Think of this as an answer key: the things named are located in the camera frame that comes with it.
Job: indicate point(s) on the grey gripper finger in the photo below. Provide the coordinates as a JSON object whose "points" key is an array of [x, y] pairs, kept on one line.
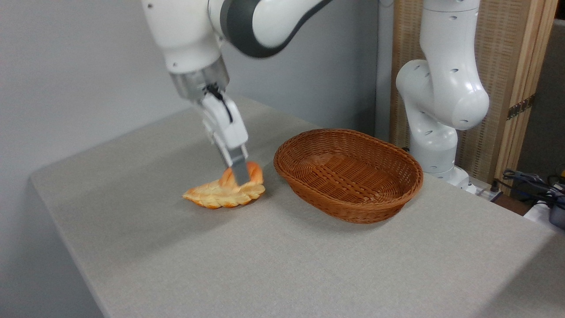
{"points": [[240, 165], [223, 152]]}

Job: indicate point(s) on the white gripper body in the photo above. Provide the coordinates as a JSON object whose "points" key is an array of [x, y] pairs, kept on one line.
{"points": [[227, 123]]}

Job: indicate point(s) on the round orange bread roll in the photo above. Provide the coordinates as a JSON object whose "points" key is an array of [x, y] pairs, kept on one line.
{"points": [[256, 173]]}

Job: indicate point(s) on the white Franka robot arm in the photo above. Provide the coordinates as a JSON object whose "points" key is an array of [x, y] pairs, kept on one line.
{"points": [[185, 35]]}

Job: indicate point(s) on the long braided bread loaf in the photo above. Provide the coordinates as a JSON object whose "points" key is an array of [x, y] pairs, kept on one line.
{"points": [[220, 196]]}

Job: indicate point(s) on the brown oval wicker basket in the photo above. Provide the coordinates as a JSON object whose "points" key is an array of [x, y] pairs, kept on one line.
{"points": [[348, 176]]}

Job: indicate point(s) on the wooden folding screen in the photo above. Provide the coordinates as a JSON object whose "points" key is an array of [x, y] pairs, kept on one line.
{"points": [[503, 66]]}

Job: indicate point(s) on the brass screen hinge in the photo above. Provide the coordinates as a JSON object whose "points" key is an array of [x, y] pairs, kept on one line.
{"points": [[521, 107]]}

